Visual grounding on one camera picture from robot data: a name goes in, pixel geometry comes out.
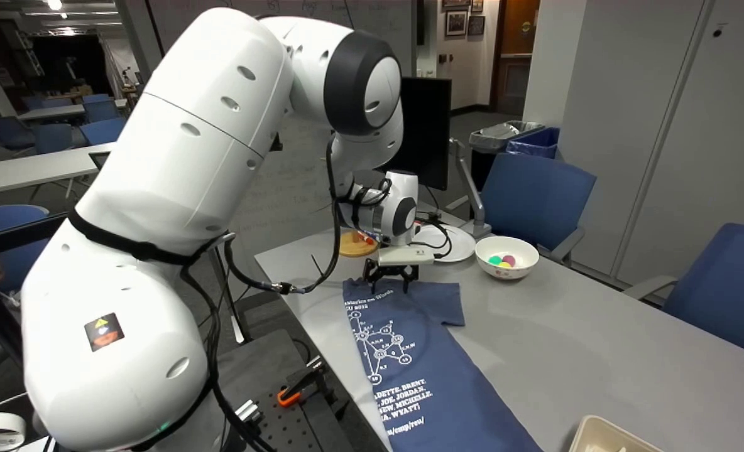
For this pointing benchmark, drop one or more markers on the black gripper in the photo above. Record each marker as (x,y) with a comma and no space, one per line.
(390,270)

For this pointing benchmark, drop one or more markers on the blue printed T-shirt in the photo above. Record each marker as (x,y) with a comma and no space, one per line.
(423,367)

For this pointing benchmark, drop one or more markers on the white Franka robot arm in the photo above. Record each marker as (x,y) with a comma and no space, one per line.
(172,202)

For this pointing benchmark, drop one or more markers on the round wooden disc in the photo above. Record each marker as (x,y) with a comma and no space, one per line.
(355,245)

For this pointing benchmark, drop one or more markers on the white plate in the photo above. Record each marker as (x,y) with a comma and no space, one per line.
(462,245)

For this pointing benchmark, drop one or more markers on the green ball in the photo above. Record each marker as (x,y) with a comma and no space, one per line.
(496,261)

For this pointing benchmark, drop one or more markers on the white floral bowl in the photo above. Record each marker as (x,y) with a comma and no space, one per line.
(506,270)

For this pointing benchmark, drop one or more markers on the pink ball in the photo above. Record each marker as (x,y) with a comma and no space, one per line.
(506,259)

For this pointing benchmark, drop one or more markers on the black monitor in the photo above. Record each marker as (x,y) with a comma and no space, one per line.
(425,133)

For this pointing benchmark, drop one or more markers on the blue office chair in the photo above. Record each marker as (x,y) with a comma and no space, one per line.
(726,285)
(536,196)

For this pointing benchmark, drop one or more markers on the grey trash bin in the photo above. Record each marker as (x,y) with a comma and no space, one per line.
(495,147)

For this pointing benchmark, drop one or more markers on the blue recycling bin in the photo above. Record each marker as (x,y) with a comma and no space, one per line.
(536,141)

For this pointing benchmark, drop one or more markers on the beige plastic tray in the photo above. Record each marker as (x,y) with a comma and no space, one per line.
(614,436)

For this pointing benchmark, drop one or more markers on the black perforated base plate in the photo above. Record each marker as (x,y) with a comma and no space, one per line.
(288,418)

